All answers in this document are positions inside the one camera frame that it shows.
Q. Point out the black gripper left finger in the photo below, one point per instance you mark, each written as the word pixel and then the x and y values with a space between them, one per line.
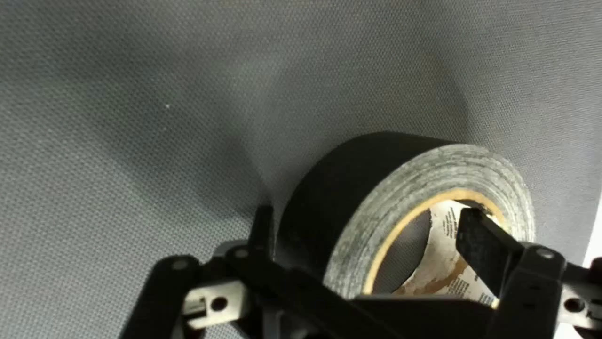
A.
pixel 183 299

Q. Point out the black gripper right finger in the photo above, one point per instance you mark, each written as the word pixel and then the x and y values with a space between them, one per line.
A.
pixel 537 287

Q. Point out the grey office chair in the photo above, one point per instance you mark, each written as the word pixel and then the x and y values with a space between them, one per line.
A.
pixel 140 129

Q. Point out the black tape roll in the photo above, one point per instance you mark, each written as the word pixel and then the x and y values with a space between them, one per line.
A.
pixel 381 214

